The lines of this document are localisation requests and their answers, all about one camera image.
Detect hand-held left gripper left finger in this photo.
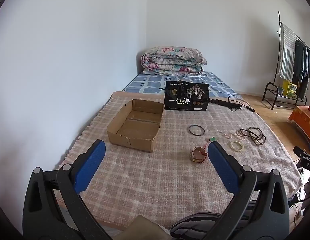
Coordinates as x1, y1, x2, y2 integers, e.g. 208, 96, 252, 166
22, 139, 113, 240

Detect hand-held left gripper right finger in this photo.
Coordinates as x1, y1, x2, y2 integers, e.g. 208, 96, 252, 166
207, 141, 290, 240

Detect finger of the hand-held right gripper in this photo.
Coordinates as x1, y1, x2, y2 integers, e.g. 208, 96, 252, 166
293, 146, 310, 158

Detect tan charm with red string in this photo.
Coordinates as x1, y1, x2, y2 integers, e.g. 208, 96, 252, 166
190, 137, 217, 164

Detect pearl necklace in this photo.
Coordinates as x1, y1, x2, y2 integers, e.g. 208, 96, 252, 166
224, 130, 247, 140

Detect cardboard box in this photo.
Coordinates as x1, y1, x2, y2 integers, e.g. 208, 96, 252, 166
106, 99, 165, 153

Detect brown bead necklace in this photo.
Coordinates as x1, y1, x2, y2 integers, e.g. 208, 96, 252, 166
239, 127, 267, 145

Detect thin dark bangle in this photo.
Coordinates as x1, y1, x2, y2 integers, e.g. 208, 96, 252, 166
189, 124, 205, 137

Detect black hair straightener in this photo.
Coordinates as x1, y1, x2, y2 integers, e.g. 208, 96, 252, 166
210, 99, 243, 111

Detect yellow box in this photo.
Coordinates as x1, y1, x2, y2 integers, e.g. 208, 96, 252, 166
282, 80, 297, 98

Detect pink plaid blanket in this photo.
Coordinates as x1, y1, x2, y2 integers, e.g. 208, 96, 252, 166
55, 91, 303, 230

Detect black metal clothes rack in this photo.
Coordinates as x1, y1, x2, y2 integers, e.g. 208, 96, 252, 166
262, 11, 310, 110

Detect black snack bag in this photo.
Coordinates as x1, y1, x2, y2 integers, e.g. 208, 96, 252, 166
164, 81, 210, 111

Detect tan cloth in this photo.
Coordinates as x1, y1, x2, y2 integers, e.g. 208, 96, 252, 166
115, 215, 170, 240

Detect dark hanging clothes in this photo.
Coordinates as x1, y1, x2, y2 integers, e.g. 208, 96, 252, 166
292, 39, 310, 99

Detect blue checked bedsheet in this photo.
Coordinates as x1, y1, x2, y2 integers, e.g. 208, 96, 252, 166
122, 70, 243, 100

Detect striped hanging towel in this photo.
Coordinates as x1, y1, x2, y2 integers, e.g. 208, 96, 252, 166
279, 23, 296, 80

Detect folded floral quilt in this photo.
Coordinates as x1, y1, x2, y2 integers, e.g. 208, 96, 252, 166
141, 46, 207, 75

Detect black cable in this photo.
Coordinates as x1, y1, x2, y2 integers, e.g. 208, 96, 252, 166
229, 96, 260, 115

